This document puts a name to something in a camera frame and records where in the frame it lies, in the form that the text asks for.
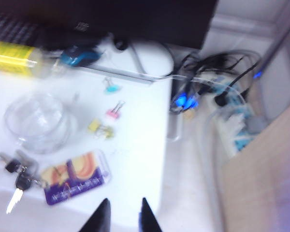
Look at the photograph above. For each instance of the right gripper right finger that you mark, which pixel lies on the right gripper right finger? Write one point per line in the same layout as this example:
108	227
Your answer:
148	217

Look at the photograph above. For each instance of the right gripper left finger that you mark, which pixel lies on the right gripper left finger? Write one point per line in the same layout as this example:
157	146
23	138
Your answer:
99	217

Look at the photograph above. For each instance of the yellow binder clip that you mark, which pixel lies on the yellow binder clip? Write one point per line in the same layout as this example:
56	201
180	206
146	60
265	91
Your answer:
94	125

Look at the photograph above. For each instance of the round transparent plastic box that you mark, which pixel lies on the round transparent plastic box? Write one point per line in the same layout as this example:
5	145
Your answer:
38	120

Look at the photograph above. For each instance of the purple card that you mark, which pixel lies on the purple card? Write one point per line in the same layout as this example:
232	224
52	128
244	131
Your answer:
75	178

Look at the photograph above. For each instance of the black-headed key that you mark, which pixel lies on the black-headed key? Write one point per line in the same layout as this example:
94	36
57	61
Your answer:
23	183
12	166

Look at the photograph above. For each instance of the pink binder clip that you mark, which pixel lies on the pink binder clip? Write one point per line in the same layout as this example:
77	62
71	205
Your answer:
111	113

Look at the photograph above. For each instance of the blue glowing plug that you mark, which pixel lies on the blue glowing plug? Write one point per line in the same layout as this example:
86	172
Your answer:
183	101

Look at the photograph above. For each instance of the white power strip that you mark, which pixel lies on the white power strip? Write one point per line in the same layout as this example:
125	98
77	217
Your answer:
232	125

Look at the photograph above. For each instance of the teal binder clip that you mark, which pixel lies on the teal binder clip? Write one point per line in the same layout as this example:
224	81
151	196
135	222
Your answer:
112	89

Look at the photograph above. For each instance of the white monitor stand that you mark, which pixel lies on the white monitor stand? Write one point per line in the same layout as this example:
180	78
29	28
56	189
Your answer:
154	58

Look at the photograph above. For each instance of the teal and black small device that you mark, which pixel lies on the teal and black small device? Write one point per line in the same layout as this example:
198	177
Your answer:
72	58

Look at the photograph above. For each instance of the yellow-labelled drink bottle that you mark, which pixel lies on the yellow-labelled drink bottle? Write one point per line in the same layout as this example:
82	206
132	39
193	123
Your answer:
12	56

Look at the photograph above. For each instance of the black computer monitor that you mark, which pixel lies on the black computer monitor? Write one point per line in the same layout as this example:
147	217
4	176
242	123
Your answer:
135	19

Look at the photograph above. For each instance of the black keyboard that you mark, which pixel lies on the black keyboard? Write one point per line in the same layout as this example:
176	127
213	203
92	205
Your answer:
9	29

